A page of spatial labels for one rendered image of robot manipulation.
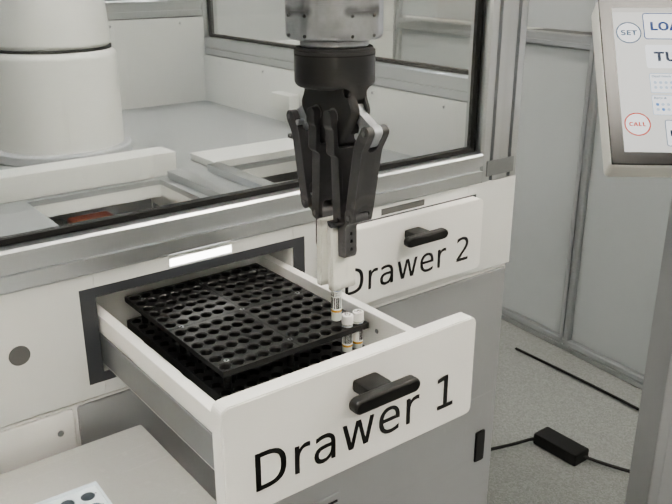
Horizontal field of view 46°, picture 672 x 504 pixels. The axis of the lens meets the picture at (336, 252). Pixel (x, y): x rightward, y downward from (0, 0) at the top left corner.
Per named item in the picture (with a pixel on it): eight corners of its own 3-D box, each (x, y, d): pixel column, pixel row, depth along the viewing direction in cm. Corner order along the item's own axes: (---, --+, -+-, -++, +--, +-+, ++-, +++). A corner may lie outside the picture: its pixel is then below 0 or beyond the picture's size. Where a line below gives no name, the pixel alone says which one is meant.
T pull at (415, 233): (448, 237, 110) (449, 228, 109) (408, 249, 106) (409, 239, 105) (430, 231, 112) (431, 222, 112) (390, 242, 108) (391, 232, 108)
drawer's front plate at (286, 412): (470, 412, 83) (476, 315, 79) (227, 526, 66) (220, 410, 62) (458, 405, 84) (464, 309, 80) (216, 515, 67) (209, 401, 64)
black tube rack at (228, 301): (368, 376, 86) (368, 322, 84) (226, 431, 76) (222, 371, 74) (258, 309, 103) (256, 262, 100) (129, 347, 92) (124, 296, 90)
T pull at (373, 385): (421, 390, 71) (422, 376, 71) (356, 418, 67) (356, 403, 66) (394, 374, 74) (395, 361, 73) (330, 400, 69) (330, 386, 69)
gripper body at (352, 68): (274, 41, 74) (277, 140, 77) (329, 48, 67) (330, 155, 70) (338, 37, 78) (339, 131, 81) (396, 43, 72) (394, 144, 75)
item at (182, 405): (447, 397, 82) (450, 344, 80) (232, 492, 68) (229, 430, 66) (245, 281, 112) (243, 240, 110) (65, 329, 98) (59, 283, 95)
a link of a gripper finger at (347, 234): (349, 203, 77) (368, 209, 75) (349, 252, 79) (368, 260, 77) (336, 206, 77) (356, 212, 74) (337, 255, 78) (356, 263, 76)
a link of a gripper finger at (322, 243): (320, 220, 78) (316, 218, 78) (320, 286, 80) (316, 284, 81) (344, 215, 80) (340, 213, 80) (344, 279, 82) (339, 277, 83)
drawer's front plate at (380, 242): (479, 267, 121) (484, 197, 118) (327, 316, 105) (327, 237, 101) (471, 263, 123) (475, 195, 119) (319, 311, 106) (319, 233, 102)
